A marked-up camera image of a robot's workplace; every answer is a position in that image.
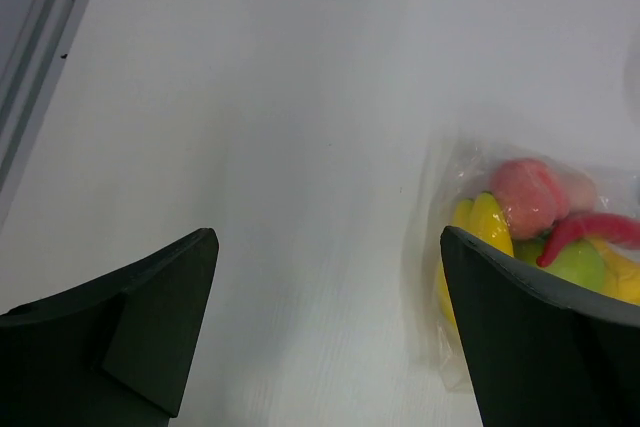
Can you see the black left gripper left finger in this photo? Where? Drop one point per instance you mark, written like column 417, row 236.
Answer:
column 114, row 351

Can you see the aluminium frame post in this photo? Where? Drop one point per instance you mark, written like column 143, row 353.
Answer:
column 36, row 38

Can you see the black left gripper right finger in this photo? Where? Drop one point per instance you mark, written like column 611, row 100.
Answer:
column 540, row 351

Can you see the green fake pear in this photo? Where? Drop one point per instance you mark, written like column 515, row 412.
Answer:
column 578, row 263

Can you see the red fake chili pepper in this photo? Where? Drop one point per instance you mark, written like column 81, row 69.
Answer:
column 613, row 228

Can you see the pink fake peach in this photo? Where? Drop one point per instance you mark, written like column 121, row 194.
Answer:
column 534, row 194

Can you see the clear zip top bag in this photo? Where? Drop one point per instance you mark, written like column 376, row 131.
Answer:
column 461, row 169

